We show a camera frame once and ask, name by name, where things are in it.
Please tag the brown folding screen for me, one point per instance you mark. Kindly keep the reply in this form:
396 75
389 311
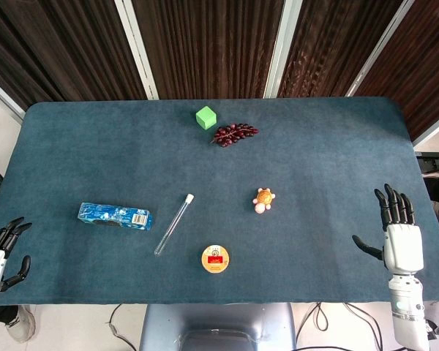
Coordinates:
219 47

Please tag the round orange red tin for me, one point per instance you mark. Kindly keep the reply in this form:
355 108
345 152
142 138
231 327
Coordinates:
216 259

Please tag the white sneaker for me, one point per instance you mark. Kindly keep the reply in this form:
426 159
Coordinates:
21 324

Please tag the green foam cube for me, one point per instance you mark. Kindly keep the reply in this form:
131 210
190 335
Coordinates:
206 117

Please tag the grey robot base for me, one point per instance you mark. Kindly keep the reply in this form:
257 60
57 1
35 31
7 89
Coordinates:
217 327

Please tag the clear test tube white cap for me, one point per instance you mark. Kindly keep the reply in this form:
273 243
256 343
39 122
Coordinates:
174 224

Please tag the dark red grape bunch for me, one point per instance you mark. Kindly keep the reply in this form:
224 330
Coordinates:
234 133

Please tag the black equipment box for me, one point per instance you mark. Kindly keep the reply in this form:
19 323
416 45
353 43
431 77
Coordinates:
434 161

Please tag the blue table cloth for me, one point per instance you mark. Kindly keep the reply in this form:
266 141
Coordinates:
212 175

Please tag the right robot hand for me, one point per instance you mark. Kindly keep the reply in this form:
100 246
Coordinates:
402 245

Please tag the orange toy turtle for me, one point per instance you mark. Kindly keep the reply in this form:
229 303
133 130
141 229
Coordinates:
264 200

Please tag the blue cookie package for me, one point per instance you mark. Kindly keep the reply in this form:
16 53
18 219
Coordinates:
114 216

